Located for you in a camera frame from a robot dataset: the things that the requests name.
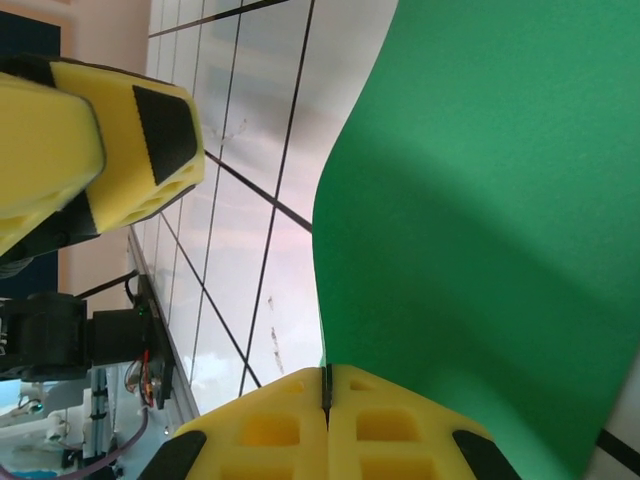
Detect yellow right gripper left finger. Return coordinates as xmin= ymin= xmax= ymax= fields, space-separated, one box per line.
xmin=142 ymin=366 xmax=329 ymax=480

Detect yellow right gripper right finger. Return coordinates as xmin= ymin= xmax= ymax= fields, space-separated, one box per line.
xmin=324 ymin=363 xmax=521 ymax=480

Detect thin black cable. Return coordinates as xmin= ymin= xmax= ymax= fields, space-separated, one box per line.
xmin=77 ymin=268 xmax=140 ymax=302

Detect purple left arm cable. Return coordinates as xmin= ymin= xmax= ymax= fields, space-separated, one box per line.
xmin=0 ymin=407 xmax=151 ymax=476

